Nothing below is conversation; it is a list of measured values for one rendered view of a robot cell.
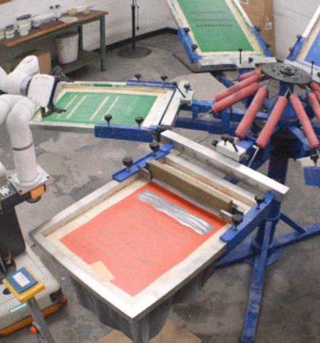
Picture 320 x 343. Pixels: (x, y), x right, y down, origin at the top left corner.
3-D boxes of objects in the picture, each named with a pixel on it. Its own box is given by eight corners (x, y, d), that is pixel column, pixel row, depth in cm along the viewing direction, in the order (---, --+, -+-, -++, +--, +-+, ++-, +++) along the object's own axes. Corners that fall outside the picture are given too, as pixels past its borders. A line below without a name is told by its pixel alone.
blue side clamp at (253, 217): (227, 253, 161) (229, 240, 157) (217, 248, 164) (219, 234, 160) (269, 213, 179) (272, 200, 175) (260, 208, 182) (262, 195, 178)
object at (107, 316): (142, 354, 166) (136, 301, 141) (73, 301, 191) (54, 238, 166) (147, 351, 168) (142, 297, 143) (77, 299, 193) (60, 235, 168)
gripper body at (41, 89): (41, 72, 135) (65, 77, 131) (34, 101, 138) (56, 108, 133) (28, 71, 129) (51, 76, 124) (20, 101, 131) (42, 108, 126)
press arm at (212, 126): (69, 120, 261) (68, 112, 257) (73, 116, 265) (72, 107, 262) (281, 143, 238) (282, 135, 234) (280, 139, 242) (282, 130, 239)
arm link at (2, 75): (-8, 62, 142) (40, 54, 141) (-2, 89, 151) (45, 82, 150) (-15, 75, 136) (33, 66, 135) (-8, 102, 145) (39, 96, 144)
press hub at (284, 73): (267, 279, 267) (304, 86, 190) (222, 255, 289) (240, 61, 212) (295, 246, 291) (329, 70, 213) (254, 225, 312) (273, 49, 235)
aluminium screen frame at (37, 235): (133, 324, 132) (132, 318, 130) (30, 239, 165) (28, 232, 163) (267, 209, 179) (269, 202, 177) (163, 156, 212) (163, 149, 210)
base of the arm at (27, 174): (7, 173, 170) (1, 141, 161) (31, 161, 177) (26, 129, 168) (22, 190, 160) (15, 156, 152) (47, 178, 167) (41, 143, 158)
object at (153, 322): (146, 351, 167) (141, 298, 143) (139, 347, 169) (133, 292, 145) (214, 295, 194) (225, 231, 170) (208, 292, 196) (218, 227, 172)
